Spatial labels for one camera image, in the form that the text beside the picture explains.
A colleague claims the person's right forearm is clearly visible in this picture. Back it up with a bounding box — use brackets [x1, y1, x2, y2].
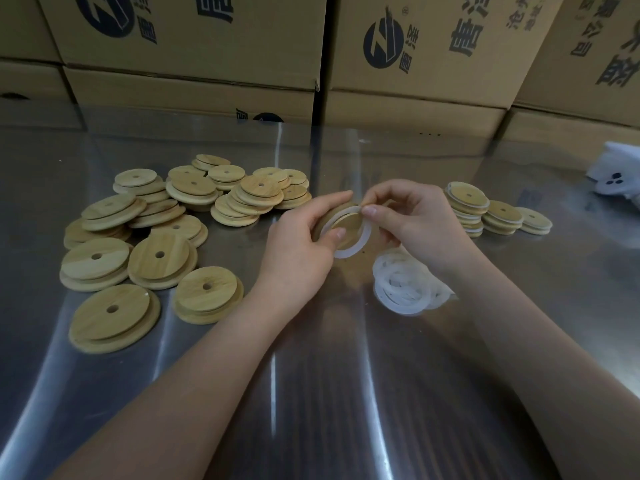
[440, 250, 640, 480]

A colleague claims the pile of white silicone rings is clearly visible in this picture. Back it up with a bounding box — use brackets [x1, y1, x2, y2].
[372, 249, 457, 317]

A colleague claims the round bamboo lid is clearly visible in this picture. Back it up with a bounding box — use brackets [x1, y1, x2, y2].
[312, 202, 369, 255]

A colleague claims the pile of plain bamboo lids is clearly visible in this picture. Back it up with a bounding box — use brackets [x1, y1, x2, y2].
[59, 154, 313, 355]

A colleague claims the white silicone ring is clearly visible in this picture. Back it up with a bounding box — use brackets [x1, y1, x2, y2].
[320, 205, 372, 260]

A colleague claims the person's left hand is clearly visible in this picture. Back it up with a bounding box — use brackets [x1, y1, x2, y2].
[251, 190, 356, 308]

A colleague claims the person's right hand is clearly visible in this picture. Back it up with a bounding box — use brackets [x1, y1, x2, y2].
[360, 179, 484, 276]

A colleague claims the person's left forearm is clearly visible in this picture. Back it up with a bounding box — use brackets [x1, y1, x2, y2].
[47, 289, 321, 480]

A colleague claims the stack of ringed bamboo lids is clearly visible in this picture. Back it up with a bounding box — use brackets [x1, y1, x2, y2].
[444, 181, 554, 239]

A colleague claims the stack of brown cardboard boxes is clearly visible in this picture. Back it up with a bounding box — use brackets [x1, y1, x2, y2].
[0, 0, 640, 145]

